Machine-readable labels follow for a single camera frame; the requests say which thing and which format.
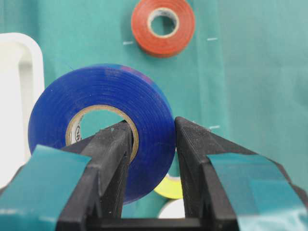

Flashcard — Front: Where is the white plastic case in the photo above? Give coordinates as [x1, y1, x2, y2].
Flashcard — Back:
[0, 33, 45, 187]

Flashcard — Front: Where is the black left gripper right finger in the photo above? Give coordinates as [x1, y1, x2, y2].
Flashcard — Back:
[175, 117, 308, 231]

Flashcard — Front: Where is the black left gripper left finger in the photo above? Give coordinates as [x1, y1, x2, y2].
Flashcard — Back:
[0, 121, 132, 231]

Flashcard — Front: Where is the green table cloth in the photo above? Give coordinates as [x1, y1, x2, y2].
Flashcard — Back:
[0, 0, 308, 219]

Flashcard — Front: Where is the yellow tape roll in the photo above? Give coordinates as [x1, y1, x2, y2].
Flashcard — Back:
[154, 174, 183, 199]

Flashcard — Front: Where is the red tape roll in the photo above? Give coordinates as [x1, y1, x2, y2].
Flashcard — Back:
[131, 0, 195, 58]

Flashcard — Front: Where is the blue tape roll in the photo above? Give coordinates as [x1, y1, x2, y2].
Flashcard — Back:
[28, 64, 176, 204]

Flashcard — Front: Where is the white tape roll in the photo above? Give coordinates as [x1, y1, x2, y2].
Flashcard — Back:
[158, 199, 185, 218]

